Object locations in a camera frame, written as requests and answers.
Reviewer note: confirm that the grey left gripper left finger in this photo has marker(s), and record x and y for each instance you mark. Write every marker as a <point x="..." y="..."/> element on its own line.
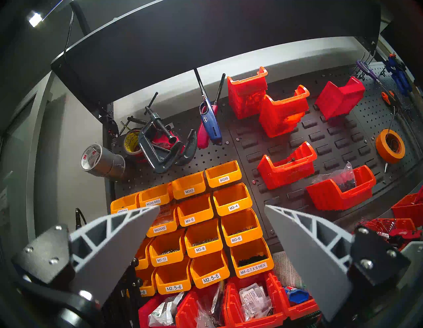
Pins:
<point x="105" y="251"/>

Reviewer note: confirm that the red black hand tool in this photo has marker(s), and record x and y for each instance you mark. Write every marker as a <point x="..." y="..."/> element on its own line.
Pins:
<point x="404" y="235"/>

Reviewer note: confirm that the red utility lighter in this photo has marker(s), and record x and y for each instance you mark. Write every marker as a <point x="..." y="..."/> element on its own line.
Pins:
<point x="202" y="139"/>

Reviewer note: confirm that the orange bin labelled M4 HEX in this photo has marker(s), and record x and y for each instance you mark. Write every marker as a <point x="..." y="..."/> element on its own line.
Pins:
<point x="251" y="254"/>

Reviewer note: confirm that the orange bin labelled M3-8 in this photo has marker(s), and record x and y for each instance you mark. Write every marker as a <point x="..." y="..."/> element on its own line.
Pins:
<point x="203" y="236"/>

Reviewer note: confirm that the orange bin labelled M3-4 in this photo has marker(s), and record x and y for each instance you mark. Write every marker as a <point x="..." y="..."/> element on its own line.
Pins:
<point x="231" y="198"/>

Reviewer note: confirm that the orange tape roll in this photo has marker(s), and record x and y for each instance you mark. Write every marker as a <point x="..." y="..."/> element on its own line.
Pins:
<point x="380" y="147"/>

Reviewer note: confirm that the grey pegboard wall panel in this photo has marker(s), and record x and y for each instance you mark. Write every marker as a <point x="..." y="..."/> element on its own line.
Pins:
<point x="330" y="139"/>

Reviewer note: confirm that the orange bin labelled M2.5-6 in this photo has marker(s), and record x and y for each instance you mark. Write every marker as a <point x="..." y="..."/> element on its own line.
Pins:
<point x="173" y="274"/>

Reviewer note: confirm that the orange bin labelled M3-6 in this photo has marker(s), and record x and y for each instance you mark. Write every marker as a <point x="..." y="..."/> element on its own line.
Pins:
<point x="241" y="225"/>

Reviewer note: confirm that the orange bin labelled M4-6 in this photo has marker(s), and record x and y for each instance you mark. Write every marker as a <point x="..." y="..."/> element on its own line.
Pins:
<point x="195" y="210"/>

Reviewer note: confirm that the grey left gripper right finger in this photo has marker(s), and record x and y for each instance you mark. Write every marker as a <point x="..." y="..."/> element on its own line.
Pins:
<point x="314" y="258"/>

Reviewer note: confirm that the orange bin labelled M4X4X6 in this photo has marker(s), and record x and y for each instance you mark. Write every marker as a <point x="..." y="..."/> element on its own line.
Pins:
<point x="165" y="225"/>

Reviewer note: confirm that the blue spring clamp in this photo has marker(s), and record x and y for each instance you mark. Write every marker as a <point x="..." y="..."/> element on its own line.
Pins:
<point x="398" y="76"/>

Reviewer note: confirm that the yellow tape roll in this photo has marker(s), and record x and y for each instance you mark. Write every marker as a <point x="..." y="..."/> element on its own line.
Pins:
<point x="130" y="143"/>

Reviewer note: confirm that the orange bin labelled M3X6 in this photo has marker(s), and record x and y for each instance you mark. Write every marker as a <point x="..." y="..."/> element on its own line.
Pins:
<point x="223" y="172"/>

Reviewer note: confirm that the small orange parts bin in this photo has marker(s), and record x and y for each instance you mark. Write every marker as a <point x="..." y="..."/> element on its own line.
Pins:
<point x="147" y="281"/>
<point x="143" y="254"/>

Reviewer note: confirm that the beige plastic storage box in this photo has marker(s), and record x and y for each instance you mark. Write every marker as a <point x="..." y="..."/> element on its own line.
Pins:
<point x="414" y="261"/>

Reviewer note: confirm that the orange bin labelled M3X8 BAD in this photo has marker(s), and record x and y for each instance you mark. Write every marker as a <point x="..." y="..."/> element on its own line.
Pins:
<point x="155" y="195"/>

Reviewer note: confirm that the white printed parts bag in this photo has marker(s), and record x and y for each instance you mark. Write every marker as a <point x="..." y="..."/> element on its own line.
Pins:
<point x="162" y="312"/>

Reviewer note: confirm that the orange bin labelled M2.5-5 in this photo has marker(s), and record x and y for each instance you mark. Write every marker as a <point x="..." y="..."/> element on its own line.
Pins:
<point x="210" y="266"/>

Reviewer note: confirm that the black metal stand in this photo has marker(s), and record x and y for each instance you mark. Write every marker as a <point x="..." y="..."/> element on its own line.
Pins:
<point x="124" y="297"/>

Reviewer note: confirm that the orange bin labelled M3X5X4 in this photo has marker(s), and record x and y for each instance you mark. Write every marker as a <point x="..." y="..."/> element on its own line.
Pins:
<point x="127" y="201"/>

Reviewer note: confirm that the blue utility lighter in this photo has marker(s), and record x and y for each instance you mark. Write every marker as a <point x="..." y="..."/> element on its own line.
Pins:
<point x="211" y="122"/>

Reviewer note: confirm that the white paper sheet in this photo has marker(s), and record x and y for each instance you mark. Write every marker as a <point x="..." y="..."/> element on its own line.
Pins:
<point x="287" y="271"/>

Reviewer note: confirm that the orange bin labelled M3-12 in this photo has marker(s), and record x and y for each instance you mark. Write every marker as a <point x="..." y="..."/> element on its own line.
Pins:
<point x="167" y="248"/>

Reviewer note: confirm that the black computer monitor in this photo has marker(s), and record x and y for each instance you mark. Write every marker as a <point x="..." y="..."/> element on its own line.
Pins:
<point x="198" y="39"/>

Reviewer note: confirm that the clear plastic parts bag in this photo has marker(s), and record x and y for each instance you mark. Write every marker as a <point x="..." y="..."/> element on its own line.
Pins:
<point x="254" y="301"/>
<point x="343" y="178"/>

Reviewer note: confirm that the red plastic tool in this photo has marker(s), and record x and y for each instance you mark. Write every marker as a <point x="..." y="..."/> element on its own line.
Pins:
<point x="163" y="145"/>

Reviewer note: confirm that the grey duct tape roll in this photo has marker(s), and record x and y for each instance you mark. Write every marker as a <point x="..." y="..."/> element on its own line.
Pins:
<point x="105" y="162"/>

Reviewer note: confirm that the grey metal C-clamp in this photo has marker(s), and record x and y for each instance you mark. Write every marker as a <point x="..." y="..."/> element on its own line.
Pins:
<point x="158" y="162"/>

